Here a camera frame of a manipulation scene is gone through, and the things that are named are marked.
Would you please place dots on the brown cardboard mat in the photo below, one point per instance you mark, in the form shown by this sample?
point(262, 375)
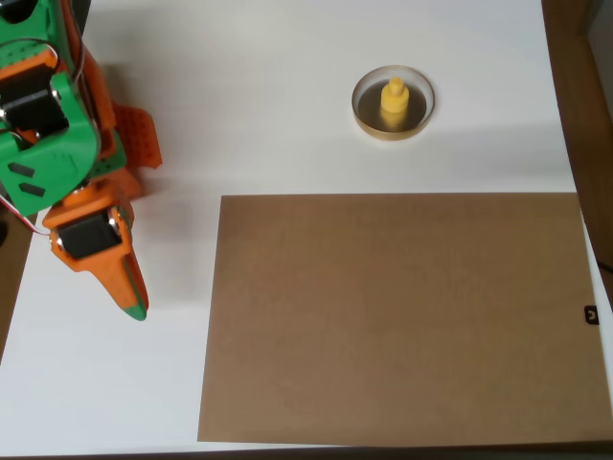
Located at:
point(407, 311)

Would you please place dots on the round shallow gold-rimmed bowl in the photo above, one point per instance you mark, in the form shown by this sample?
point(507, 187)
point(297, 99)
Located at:
point(416, 103)

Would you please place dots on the small black tag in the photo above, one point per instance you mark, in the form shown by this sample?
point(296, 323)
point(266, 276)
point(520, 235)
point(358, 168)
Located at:
point(592, 315)

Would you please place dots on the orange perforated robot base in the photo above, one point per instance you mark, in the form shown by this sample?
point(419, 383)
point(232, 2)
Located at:
point(139, 134)

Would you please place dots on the small yellow peg piece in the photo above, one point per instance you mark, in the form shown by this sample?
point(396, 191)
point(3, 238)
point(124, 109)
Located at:
point(395, 103)

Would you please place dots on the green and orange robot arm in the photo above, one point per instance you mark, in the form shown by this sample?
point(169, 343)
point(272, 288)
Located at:
point(48, 158)

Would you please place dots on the white base board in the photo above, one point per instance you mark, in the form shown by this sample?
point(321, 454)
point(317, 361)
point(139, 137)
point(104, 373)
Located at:
point(306, 158)

